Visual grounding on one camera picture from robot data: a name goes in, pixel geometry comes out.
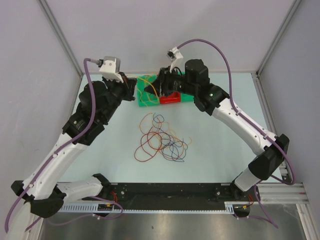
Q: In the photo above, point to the left green bin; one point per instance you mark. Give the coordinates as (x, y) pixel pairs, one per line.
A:
(146, 99)

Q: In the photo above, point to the red bin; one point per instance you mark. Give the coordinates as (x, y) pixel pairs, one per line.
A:
(170, 98)

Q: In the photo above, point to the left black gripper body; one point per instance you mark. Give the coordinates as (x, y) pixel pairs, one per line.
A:
(122, 90)

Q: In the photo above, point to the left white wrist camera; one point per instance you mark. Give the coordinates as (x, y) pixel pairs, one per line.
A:
(110, 69)

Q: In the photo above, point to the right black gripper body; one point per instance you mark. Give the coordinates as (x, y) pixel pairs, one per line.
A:
(172, 82)

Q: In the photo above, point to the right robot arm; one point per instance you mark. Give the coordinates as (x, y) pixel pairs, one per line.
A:
(270, 149)

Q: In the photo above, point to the green bin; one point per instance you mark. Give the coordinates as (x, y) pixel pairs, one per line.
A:
(187, 96)
(146, 99)

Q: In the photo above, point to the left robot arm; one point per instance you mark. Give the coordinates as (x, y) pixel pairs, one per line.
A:
(98, 101)

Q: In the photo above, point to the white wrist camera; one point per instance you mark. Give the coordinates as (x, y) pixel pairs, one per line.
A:
(175, 57)
(110, 69)

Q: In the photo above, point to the grey slotted cable duct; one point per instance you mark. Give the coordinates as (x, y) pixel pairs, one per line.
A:
(106, 208)

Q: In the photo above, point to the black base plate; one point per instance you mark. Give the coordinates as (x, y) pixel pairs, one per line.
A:
(176, 196)

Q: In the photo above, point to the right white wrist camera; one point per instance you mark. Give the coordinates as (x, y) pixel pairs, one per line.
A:
(175, 57)

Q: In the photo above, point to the right green bin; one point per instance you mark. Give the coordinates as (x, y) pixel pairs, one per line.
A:
(187, 96)

